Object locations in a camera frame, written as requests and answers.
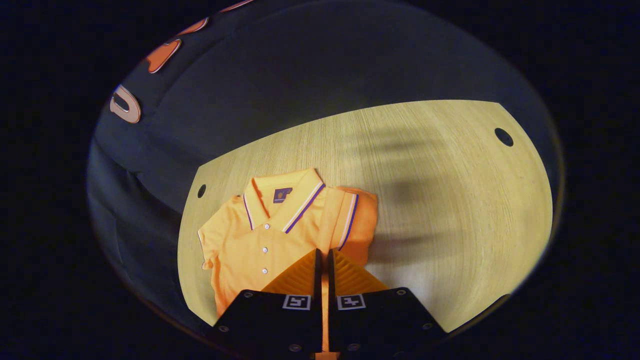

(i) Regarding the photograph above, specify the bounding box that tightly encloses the black backdrop cloth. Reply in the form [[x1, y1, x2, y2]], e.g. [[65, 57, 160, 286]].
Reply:
[[87, 0, 565, 331]]

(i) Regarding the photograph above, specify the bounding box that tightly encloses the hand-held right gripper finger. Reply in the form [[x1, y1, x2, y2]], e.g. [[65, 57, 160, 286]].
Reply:
[[212, 248, 324, 357], [327, 248, 448, 359]]

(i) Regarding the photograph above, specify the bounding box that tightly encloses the orange T-shirt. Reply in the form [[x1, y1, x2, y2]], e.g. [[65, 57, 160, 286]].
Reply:
[[197, 167, 379, 360]]

